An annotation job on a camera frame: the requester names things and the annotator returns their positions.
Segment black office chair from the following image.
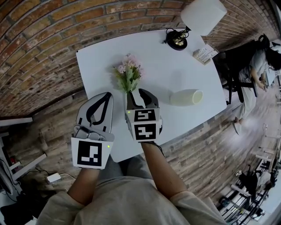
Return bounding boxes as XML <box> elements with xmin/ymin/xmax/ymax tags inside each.
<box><xmin>212</xmin><ymin>34</ymin><xmax>270</xmax><ymax>105</ymax></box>

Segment person's right forearm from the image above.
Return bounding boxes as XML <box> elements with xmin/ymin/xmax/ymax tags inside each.
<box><xmin>140</xmin><ymin>140</ymin><xmax>188</xmax><ymax>200</ymax></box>

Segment person's left forearm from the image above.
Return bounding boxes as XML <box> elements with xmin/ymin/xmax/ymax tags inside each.
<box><xmin>67</xmin><ymin>168</ymin><xmax>101</xmax><ymax>206</ymax></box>

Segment black cable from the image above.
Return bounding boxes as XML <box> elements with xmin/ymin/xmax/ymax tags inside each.
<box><xmin>35</xmin><ymin>167</ymin><xmax>51</xmax><ymax>179</ymax></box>

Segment pink artificial flowers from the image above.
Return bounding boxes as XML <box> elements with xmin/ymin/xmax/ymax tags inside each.
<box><xmin>112</xmin><ymin>53</ymin><xmax>145</xmax><ymax>104</ymax></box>

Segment person's grey trousers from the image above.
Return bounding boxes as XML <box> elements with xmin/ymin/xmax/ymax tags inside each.
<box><xmin>98</xmin><ymin>153</ymin><xmax>154</xmax><ymax>187</ymax></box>

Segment white shade table lamp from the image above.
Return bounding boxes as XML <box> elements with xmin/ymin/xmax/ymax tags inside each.
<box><xmin>162</xmin><ymin>0</ymin><xmax>228</xmax><ymax>51</ymax></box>

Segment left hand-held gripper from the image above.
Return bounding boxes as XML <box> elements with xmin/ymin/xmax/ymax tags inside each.
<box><xmin>71</xmin><ymin>92</ymin><xmax>115</xmax><ymax>170</ymax></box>

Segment white desk frame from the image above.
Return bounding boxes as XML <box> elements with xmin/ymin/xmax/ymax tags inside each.
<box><xmin>0</xmin><ymin>117</ymin><xmax>48</xmax><ymax>181</ymax></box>

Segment white table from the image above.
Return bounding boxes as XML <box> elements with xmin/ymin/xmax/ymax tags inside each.
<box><xmin>76</xmin><ymin>29</ymin><xmax>228</xmax><ymax>163</ymax></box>

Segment white vase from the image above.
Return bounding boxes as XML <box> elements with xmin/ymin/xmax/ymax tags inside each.
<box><xmin>169</xmin><ymin>88</ymin><xmax>204</xmax><ymax>107</ymax></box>

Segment white power adapter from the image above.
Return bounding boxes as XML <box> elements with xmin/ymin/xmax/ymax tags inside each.
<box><xmin>47</xmin><ymin>173</ymin><xmax>61</xmax><ymax>183</ymax></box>

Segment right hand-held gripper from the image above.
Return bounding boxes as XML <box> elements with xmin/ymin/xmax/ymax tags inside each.
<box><xmin>125</xmin><ymin>88</ymin><xmax>163</xmax><ymax>143</ymax></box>

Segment black wrist strap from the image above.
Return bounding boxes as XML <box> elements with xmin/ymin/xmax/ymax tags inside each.
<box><xmin>151</xmin><ymin>142</ymin><xmax>165</xmax><ymax>157</ymax></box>

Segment person's beige shirt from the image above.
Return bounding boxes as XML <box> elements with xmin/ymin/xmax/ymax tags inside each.
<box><xmin>37</xmin><ymin>177</ymin><xmax>227</xmax><ymax>225</ymax></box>

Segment white metal rack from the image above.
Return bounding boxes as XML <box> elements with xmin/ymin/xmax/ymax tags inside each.
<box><xmin>217</xmin><ymin>175</ymin><xmax>281</xmax><ymax>222</ymax></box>

